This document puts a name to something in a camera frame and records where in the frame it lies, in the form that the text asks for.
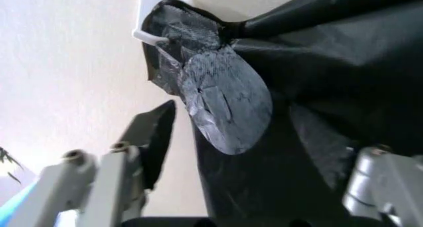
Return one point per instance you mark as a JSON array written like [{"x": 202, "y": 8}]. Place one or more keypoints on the black plastic garbage bag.
[{"x": 314, "y": 88}]

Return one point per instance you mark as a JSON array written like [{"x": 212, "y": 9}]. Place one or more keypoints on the green plant leaves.
[{"x": 10, "y": 162}]

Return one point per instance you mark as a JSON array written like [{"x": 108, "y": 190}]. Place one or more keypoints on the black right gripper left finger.
[{"x": 132, "y": 162}]

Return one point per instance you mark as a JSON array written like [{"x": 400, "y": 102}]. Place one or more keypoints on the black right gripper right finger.
[{"x": 380, "y": 180}]

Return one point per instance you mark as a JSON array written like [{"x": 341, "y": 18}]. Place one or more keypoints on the white wall hook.
[{"x": 148, "y": 37}]

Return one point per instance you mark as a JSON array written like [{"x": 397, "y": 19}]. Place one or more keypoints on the grey velcro patch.
[{"x": 228, "y": 105}]

